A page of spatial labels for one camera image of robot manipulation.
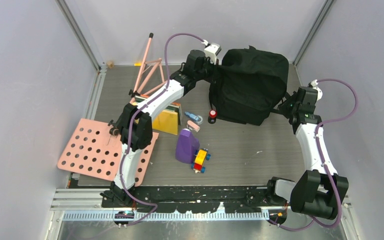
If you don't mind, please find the red cap black bottle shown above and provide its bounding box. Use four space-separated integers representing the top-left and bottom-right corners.
207 109 217 124

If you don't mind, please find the orange book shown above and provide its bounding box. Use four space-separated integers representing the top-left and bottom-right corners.
172 102 182 115

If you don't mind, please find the purple stapler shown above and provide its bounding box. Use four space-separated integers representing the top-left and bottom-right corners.
175 128 200 164

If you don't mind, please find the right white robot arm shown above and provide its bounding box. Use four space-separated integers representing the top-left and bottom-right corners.
265 86 349 220

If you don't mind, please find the dark green book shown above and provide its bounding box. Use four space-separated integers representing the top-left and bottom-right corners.
135 94 183 126

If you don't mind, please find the aluminium frame rail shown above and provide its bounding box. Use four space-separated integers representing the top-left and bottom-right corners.
45 188 361 240

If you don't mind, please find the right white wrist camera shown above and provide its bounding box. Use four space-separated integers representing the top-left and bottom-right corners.
308 79 323 102

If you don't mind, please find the yellow book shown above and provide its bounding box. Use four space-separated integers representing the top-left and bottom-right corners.
152 109 179 135

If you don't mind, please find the pink perforated stand board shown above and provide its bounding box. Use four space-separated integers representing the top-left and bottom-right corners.
57 118 159 189

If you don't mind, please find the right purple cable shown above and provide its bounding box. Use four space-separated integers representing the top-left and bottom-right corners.
268 78 359 232

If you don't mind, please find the colourful toy block car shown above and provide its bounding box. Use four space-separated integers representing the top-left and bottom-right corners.
190 148 211 173

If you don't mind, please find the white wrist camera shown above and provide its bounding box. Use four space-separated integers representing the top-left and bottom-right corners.
308 79 323 102
204 43 221 64

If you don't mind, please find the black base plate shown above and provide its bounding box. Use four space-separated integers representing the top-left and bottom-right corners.
100 185 287 214

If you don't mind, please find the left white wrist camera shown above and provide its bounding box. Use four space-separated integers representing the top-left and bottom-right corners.
204 43 221 64

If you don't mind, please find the purple cable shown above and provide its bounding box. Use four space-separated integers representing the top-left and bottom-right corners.
112 32 209 228
268 78 359 232

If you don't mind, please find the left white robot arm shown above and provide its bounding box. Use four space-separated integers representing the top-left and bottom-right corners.
109 50 219 207

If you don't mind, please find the black backpack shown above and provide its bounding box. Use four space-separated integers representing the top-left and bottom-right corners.
208 46 289 126

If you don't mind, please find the blue correction tape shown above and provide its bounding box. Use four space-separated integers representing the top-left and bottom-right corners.
184 111 203 125

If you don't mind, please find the pink eraser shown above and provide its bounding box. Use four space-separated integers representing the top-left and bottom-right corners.
186 120 201 133

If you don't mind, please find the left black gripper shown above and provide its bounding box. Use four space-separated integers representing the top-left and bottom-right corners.
194 56 221 84

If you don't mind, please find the pink tripod stand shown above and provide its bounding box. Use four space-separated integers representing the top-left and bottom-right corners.
128 32 166 106

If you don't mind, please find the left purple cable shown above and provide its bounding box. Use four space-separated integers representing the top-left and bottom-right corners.
112 32 209 228

